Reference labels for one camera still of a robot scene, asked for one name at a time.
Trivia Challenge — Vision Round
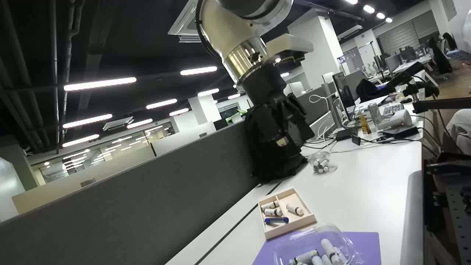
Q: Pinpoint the purple mat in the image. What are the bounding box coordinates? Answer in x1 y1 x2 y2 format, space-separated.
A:
252 231 383 265

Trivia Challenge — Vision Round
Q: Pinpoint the grey desk partition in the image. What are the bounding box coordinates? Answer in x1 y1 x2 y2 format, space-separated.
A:
0 119 263 265

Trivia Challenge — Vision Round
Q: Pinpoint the black backpack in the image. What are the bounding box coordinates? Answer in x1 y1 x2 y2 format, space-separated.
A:
243 92 317 181

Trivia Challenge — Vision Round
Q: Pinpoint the blue marker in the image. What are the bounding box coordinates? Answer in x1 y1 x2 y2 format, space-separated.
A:
264 217 291 228

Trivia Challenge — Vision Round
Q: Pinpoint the shallow wooden compartment box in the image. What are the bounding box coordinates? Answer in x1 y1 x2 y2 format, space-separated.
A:
258 187 319 242

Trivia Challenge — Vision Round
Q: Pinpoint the long ceiling light tube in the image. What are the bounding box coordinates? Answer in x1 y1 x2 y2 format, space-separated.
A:
145 97 180 111
62 75 139 93
61 112 115 131
179 65 220 78

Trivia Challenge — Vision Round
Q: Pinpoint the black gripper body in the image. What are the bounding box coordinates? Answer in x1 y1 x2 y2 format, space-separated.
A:
241 62 289 108

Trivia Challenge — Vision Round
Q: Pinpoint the clear plastic marker package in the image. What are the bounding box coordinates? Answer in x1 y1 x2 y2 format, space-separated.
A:
271 224 366 265

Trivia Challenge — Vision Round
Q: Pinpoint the black computer monitor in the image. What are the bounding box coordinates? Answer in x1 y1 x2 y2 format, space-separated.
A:
332 72 357 124

